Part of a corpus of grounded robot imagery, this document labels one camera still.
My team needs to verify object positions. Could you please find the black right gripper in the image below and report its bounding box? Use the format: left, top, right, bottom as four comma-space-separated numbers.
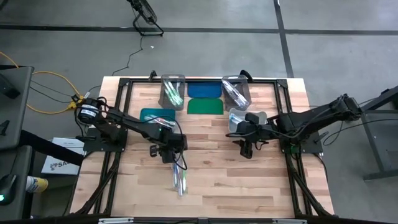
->
226, 112, 271, 142

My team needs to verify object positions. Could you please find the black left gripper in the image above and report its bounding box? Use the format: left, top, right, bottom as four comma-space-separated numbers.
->
157, 132, 188, 164

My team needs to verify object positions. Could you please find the orange toothbrush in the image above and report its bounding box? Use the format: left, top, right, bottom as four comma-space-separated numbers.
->
155, 119, 177, 129
145, 114, 175, 125

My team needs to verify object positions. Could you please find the purple toothbrush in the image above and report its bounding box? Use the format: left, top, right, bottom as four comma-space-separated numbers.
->
231, 88, 250, 108
223, 80, 245, 105
176, 166, 184, 197

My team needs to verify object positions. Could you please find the light grey plastic bin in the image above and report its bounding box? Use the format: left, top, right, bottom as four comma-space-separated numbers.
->
228, 108, 268, 133

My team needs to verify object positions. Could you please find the green bin lid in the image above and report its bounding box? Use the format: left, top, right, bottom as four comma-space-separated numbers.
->
187, 97, 224, 115

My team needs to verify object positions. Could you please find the teal plastic bin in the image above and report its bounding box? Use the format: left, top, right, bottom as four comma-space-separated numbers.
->
139, 108, 177, 130

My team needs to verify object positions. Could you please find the blue bin lid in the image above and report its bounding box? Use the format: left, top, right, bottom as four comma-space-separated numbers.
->
187, 82, 223, 98

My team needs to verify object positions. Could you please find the clear grey plastic bin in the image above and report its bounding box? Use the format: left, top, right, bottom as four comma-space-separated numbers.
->
158, 73, 187, 111
221, 74, 252, 112

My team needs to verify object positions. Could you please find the white printed box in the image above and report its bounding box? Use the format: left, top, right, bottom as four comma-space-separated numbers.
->
41, 137, 85, 175

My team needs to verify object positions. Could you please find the yellow power plug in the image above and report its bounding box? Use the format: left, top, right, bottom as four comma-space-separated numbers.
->
68, 94, 86, 110

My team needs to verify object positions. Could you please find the black desk beam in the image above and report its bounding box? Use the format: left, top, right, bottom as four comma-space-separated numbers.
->
18, 129, 85, 167

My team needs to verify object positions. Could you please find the white yellow can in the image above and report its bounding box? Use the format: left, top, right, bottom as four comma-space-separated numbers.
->
25, 175, 49, 194

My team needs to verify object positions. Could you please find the black floor fan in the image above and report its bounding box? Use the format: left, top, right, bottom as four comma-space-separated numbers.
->
126, 0, 165, 37

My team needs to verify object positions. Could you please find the dark grey desk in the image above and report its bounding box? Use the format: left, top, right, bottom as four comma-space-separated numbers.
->
0, 145, 34, 220

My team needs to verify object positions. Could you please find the black computer mouse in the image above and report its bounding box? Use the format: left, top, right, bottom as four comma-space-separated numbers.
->
0, 174, 17, 207

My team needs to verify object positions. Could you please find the black desk device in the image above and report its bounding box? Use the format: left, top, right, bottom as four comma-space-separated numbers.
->
0, 73, 21, 100

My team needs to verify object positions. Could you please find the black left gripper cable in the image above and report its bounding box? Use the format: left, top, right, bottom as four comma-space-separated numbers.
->
172, 123, 189, 171

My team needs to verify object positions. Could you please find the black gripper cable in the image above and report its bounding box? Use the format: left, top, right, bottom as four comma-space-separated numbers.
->
172, 123, 189, 171
253, 139, 270, 152

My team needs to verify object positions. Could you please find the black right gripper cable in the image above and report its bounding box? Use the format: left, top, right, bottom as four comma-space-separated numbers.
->
253, 139, 270, 152

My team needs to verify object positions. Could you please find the black fan cable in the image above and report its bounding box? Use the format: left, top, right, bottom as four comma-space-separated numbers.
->
111, 34, 144, 77

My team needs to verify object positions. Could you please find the black floor cable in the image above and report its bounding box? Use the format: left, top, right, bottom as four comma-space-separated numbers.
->
30, 79, 98, 106
322, 118, 398, 147

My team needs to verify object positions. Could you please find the black desk frame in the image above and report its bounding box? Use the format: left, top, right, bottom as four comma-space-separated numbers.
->
357, 85, 398, 182

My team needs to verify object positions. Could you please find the yellow extension cord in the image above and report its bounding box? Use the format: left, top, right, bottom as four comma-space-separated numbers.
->
0, 51, 85, 115

